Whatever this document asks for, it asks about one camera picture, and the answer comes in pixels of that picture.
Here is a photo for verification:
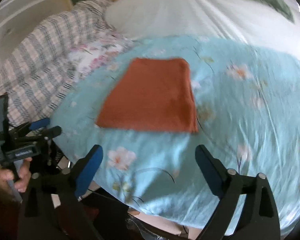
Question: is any rust orange knit sweater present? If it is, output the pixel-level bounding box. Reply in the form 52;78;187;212
95;58;198;133

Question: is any person's left hand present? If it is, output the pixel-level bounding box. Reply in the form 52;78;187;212
0;157;32;195

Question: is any plaid checked blanket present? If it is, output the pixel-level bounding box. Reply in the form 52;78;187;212
0;0;111;126

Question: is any pink floral pillowcase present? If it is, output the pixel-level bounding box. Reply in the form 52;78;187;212
67;30;134;83

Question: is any light blue floral duvet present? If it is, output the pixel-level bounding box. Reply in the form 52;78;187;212
51;36;300;236

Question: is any white striped pillow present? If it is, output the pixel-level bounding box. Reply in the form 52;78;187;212
105;0;300;58

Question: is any black camera box with cable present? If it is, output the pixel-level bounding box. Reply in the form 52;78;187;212
0;93;9;141

